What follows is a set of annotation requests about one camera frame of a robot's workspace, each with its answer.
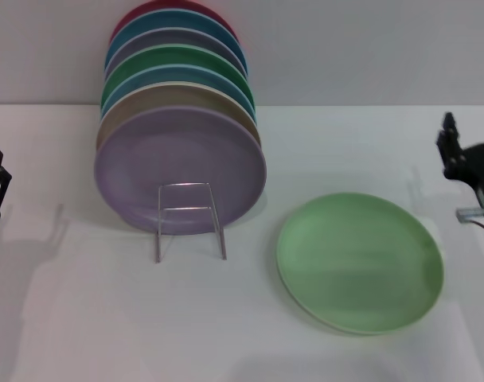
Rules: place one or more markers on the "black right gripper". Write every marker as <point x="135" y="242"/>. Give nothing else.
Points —
<point x="482" y="163"/>

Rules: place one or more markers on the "light green plate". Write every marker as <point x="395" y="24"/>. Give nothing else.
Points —
<point x="357" y="262"/>

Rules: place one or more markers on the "lilac plate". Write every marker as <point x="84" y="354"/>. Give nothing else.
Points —
<point x="178" y="151"/>

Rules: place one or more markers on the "beige plate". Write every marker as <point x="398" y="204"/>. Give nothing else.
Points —
<point x="174" y="95"/>

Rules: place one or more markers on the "light blue plate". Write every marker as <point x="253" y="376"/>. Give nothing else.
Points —
<point x="174" y="75"/>

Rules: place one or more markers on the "dark green plate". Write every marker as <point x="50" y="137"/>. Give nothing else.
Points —
<point x="178" y="55"/>

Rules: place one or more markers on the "crimson plate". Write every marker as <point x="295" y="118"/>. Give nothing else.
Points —
<point x="146" y="6"/>

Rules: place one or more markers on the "grey lavender plate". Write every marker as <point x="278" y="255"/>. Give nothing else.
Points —
<point x="178" y="38"/>

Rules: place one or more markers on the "teal blue plate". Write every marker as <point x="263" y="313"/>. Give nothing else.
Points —
<point x="178" y="20"/>

